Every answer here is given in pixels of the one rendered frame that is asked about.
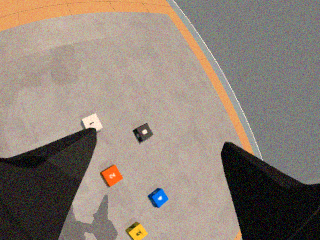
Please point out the black block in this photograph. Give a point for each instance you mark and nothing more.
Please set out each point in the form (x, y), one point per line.
(142, 133)

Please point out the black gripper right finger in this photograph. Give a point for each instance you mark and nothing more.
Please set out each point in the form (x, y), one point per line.
(269, 204)

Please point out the orange block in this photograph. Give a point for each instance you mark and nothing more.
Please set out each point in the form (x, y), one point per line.
(111, 175)

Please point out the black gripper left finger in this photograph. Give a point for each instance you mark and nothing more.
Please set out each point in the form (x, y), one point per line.
(37, 187)

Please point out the white block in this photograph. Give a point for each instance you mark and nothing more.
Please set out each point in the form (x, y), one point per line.
(91, 121)

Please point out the yellow block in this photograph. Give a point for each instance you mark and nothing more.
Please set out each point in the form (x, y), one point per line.
(136, 231)

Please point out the blue block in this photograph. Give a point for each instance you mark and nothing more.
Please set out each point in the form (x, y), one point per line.
(158, 197)

